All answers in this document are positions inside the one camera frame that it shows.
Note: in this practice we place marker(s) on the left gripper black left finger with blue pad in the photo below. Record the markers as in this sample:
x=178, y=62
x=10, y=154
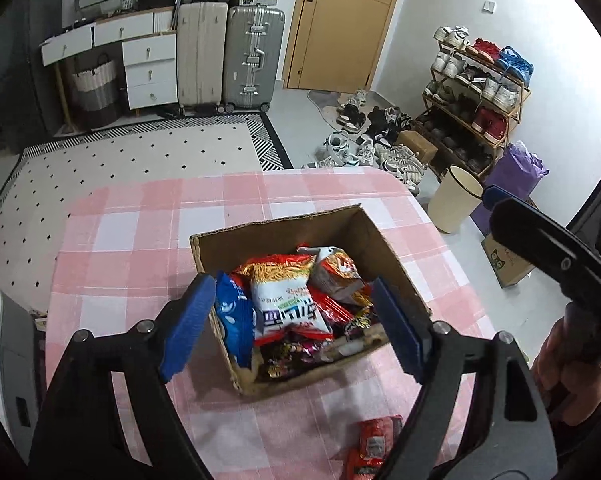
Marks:
x=79, y=430

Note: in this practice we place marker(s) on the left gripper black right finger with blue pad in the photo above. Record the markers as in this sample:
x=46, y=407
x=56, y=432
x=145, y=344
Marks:
x=507, y=433

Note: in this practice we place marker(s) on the silver suitcase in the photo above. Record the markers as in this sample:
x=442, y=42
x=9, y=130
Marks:
x=251, y=57

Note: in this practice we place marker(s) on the blue Oreo packet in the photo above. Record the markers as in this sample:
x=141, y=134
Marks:
x=235, y=311

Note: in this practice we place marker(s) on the small brown box by shoes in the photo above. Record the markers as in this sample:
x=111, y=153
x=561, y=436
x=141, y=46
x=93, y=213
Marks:
x=424, y=150

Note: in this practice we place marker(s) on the beige suitcase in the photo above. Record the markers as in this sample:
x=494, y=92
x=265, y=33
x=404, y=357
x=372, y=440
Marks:
x=201, y=38

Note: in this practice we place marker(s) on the white dotted floor rug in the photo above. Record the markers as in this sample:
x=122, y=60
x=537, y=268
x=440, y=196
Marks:
x=36, y=199

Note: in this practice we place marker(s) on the grey side cabinet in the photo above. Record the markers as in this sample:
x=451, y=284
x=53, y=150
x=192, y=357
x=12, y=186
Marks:
x=19, y=374

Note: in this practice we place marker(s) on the wooden door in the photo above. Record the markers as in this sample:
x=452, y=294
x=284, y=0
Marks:
x=335, y=45

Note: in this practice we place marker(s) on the person's right hand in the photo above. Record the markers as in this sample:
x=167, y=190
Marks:
x=581, y=380

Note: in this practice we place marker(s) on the red white snack bag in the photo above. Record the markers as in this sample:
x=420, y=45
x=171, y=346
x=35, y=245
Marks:
x=334, y=273

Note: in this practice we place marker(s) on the cream trash bin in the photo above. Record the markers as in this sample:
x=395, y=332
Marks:
x=456, y=197

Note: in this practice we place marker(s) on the wooden shoe rack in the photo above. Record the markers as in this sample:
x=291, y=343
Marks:
x=473, y=101

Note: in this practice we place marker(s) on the purple snack bag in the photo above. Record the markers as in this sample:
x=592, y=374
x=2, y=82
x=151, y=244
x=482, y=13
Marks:
x=295, y=354

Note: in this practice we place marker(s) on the yellow noodle snack bag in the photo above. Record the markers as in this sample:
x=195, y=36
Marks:
x=281, y=298

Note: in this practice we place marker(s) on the red snack packet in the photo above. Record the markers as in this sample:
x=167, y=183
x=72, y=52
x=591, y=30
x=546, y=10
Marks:
x=376, y=439

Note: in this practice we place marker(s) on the white drawer desk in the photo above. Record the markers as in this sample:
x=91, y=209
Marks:
x=149, y=52

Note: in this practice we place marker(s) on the open cardboard box on floor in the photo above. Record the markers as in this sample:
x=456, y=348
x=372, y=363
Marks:
x=509, y=268

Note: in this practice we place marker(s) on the grey white laundry basket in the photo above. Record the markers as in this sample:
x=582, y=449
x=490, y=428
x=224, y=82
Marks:
x=97, y=92

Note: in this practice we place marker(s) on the brown cardboard box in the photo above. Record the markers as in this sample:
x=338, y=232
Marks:
x=349, y=228

